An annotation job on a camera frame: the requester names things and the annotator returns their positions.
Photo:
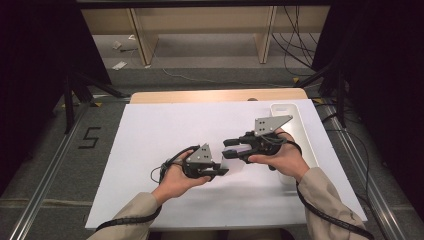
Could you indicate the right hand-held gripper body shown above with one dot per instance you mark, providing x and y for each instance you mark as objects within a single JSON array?
[{"x": 266, "y": 125}]

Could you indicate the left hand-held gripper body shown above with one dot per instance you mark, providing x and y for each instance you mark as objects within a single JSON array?
[{"x": 200, "y": 156}]

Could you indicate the white plastic bin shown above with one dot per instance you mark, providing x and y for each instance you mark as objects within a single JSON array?
[{"x": 305, "y": 140}]

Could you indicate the person's left hand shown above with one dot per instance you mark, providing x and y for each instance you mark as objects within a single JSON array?
[{"x": 173, "y": 183}]

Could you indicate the person's right hand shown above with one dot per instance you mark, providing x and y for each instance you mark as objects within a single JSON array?
[{"x": 286, "y": 161}]

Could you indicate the white table sheet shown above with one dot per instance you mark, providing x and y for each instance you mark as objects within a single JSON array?
[{"x": 166, "y": 126}]

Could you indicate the black metal stand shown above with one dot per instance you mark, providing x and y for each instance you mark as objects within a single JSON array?
[
  {"x": 340, "y": 100},
  {"x": 69, "y": 110}
]

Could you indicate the white paper scrap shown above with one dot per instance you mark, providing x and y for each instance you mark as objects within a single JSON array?
[
  {"x": 132, "y": 37},
  {"x": 119, "y": 65},
  {"x": 116, "y": 45}
]

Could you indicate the light wooden desk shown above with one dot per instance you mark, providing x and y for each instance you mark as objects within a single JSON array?
[{"x": 200, "y": 20}]

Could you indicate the thin black floor object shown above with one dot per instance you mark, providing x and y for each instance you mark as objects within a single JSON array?
[{"x": 128, "y": 50}]

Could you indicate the black curtain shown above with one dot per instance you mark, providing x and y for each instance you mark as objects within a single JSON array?
[
  {"x": 393, "y": 83},
  {"x": 33, "y": 66}
]

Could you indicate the metal floor rail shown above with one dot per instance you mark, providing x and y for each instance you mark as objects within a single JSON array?
[
  {"x": 370, "y": 190},
  {"x": 43, "y": 186}
]

